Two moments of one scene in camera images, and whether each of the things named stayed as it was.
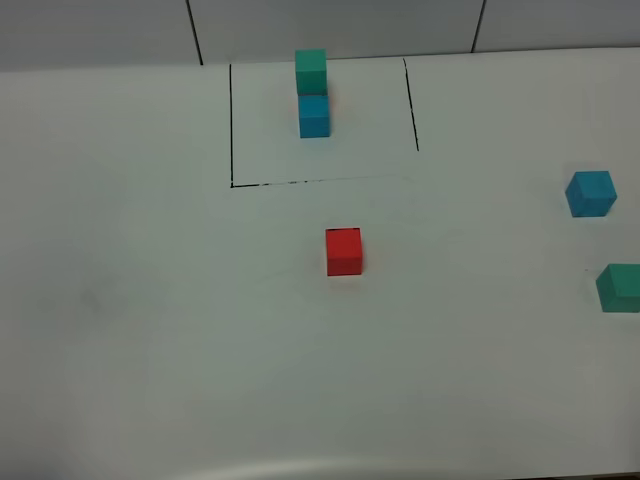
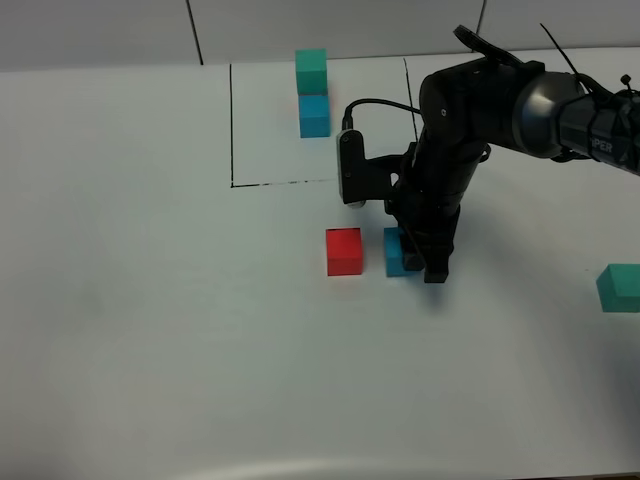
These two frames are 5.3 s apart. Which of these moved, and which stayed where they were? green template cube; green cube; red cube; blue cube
Moved: blue cube
Stayed: red cube; green cube; green template cube
